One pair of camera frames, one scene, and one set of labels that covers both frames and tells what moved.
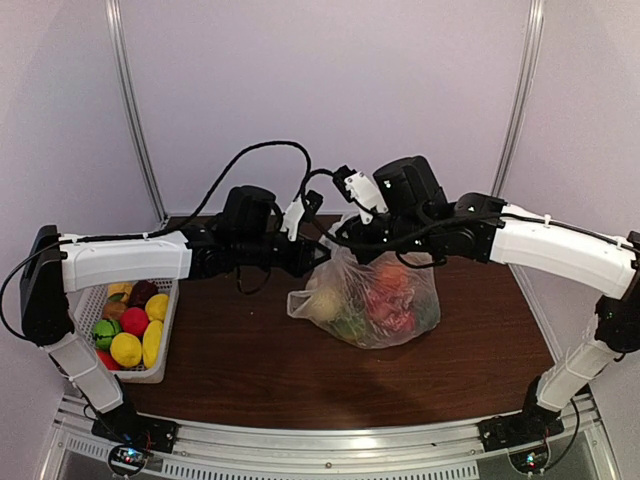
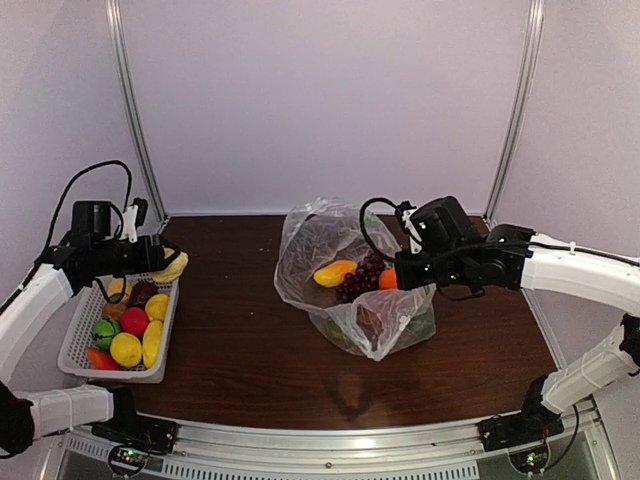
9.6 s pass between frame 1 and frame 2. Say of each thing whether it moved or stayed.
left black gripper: moved
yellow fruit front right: stayed
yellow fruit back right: stayed
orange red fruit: stayed
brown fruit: stayed
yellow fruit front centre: stayed
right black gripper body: moved
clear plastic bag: moved
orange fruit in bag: stayed
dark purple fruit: stayed
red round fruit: stayed
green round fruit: stayed
